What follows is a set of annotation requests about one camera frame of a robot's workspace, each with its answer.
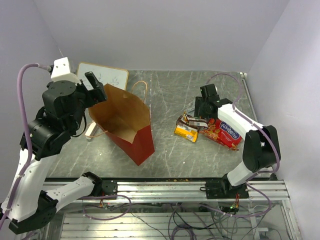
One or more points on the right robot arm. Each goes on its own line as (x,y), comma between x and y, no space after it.
(261,145)

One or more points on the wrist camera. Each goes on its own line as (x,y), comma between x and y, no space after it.
(208,91)
(62,71)

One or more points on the brown candy packet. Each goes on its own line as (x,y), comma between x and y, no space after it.
(181,122)
(197,122)

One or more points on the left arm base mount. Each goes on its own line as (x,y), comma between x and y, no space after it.
(109,188)

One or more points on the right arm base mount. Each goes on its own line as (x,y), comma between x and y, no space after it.
(214,190)

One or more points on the red snack packet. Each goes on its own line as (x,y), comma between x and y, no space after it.
(221,133)

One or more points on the small whiteboard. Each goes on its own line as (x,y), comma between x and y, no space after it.
(116,77)

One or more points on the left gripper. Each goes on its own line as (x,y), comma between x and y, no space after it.
(94,95)

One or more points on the yellow candy packet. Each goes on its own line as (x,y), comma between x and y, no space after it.
(185,116)
(186,132)

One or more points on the red paper bag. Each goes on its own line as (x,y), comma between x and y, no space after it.
(126,120)

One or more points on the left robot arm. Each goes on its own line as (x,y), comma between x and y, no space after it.
(28,206)

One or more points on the aluminium frame rail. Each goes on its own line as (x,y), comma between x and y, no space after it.
(194,191)

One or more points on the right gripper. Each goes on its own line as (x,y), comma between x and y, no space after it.
(198,111)

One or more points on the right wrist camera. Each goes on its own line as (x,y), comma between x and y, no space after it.
(208,91)

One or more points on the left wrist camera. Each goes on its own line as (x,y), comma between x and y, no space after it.
(62,71)

